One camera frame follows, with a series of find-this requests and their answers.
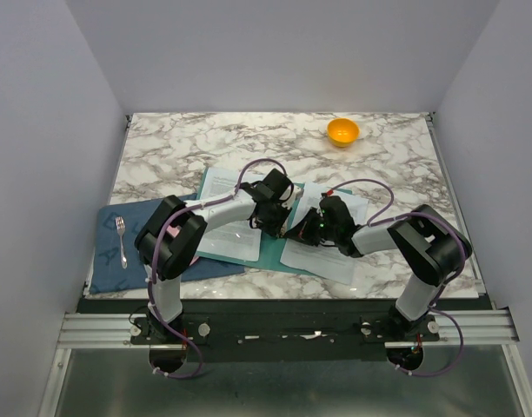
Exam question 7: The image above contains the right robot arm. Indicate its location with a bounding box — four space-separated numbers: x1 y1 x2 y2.
284 194 473 341

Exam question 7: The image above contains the silver fork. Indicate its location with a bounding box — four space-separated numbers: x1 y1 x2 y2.
115 216 128 269

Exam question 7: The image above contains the blue letter placemat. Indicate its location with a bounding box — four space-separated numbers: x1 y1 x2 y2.
89 193 245 296

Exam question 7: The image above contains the black mounting base bar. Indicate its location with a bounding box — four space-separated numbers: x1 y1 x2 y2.
59 300 439 370

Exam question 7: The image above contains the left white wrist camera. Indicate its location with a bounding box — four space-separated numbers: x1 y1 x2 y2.
286 184 303 206

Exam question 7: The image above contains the teal folder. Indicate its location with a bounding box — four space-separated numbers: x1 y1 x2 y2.
195 167 354 279

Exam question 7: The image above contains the printed paper sheet bottom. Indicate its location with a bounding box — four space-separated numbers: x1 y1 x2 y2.
280 182 369 285

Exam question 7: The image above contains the pink plate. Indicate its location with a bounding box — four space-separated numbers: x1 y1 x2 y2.
167 226 198 266

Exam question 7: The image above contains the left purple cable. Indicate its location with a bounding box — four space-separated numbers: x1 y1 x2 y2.
146 158 205 380

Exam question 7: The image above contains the purple cable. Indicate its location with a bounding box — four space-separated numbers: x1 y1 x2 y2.
146 158 205 380
320 178 467 378

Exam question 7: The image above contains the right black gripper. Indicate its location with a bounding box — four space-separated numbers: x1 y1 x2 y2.
285 208 338 248

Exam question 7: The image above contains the aluminium rail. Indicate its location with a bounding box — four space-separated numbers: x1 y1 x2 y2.
57 309 519 349

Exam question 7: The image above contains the orange bowl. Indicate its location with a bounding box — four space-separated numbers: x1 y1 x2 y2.
327 118 361 148

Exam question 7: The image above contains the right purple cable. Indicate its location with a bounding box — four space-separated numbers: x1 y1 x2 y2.
320 178 467 378

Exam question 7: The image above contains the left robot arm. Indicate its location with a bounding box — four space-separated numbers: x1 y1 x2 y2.
135 169 298 343

